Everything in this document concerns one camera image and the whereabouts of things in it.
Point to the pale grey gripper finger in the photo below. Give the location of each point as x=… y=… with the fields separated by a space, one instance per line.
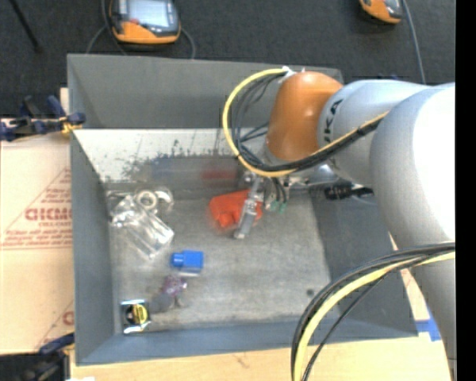
x=254 y=214
x=241 y=228

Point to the orange crumpled cloth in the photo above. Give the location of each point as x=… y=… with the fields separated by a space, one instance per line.
x=226 y=210

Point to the grey metal bin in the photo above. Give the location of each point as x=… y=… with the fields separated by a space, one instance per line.
x=230 y=276

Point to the blue small block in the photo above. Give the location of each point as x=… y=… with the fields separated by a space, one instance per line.
x=187 y=260

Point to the clear glass tumbler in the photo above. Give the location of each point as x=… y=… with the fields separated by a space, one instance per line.
x=150 y=232

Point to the purple sunglasses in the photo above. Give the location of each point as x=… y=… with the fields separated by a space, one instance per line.
x=170 y=288

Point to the clear crumpled plastic piece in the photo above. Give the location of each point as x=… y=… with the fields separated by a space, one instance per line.
x=121 y=210

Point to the yellow and black tape measure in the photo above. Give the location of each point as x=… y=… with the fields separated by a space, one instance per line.
x=135 y=315

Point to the brown cardboard board red print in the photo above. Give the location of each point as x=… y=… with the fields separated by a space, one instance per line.
x=31 y=260

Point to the black cylinder on white bracket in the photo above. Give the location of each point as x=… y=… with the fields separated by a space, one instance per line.
x=341 y=192

